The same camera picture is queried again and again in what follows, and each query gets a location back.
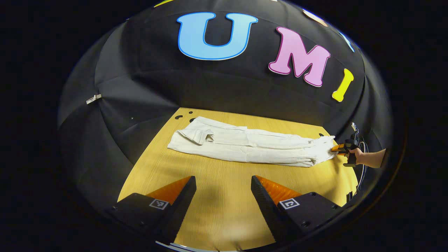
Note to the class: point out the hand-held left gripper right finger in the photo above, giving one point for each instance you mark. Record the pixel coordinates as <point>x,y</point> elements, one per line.
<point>267,206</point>

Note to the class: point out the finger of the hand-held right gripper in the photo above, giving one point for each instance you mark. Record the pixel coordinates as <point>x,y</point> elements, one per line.
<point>339,148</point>

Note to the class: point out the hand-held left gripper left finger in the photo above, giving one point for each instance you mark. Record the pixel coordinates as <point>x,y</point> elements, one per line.
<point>180,206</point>

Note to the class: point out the white jeans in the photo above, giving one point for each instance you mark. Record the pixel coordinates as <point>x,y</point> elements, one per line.
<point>252,148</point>

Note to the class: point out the black table edge clamp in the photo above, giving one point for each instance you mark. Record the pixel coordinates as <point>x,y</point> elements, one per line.
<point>350,197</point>

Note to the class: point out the black backdrop cloth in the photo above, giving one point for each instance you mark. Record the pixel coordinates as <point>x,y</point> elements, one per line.
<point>224,84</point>

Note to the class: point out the white cloth clip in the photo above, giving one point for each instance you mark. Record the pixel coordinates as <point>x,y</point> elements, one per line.
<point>93,99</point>

